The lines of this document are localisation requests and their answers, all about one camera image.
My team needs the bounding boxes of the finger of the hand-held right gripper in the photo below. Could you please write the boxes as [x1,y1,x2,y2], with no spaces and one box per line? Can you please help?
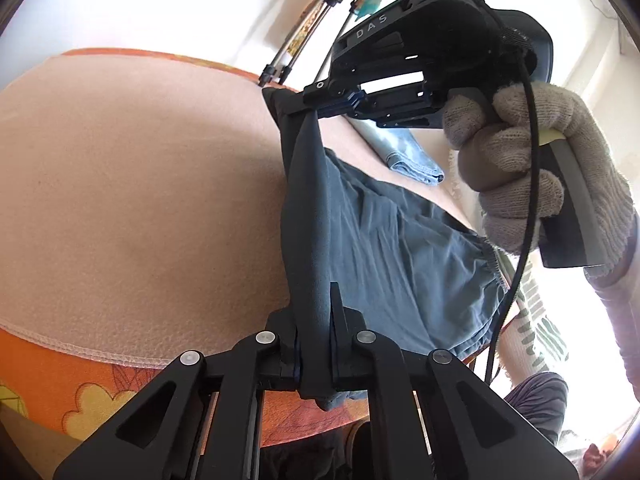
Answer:
[301,76,362,107]
[320,96,368,118]

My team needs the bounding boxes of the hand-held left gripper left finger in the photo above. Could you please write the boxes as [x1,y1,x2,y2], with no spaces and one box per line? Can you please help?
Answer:
[52,310,306,480]

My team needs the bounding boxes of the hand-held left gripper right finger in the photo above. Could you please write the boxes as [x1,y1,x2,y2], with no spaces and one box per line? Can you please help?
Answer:
[327,282,583,480]

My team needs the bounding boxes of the dark grey pants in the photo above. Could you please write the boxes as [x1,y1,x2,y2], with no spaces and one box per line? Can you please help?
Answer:
[262,86,511,413]

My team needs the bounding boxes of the person's right forearm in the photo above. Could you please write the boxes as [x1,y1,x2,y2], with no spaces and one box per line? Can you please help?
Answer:
[582,255,640,401]

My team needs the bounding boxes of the person's right hand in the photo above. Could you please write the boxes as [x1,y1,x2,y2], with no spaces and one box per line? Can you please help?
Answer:
[442,81,639,279]

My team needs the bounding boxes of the floral patterned cloth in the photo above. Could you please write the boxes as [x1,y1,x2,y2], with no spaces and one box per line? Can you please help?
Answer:
[292,0,401,56]

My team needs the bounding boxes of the folded light blue jeans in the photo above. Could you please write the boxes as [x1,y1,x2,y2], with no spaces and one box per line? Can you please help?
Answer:
[360,125,446,186]

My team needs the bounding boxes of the green striped white cushion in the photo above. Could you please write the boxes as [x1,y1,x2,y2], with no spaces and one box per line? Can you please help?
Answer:
[492,250,571,386]

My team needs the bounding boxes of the grey folded garment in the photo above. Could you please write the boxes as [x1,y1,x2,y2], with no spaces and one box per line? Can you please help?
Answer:
[502,370,571,446]

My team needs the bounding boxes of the beige blanket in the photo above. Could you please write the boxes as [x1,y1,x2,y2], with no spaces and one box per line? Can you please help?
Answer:
[0,52,481,366]

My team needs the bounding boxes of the orange floral bed sheet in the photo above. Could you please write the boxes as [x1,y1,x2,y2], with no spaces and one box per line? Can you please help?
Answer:
[0,47,373,448]

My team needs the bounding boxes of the black cable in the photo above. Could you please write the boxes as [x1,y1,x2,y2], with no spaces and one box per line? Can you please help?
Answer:
[482,35,543,383]

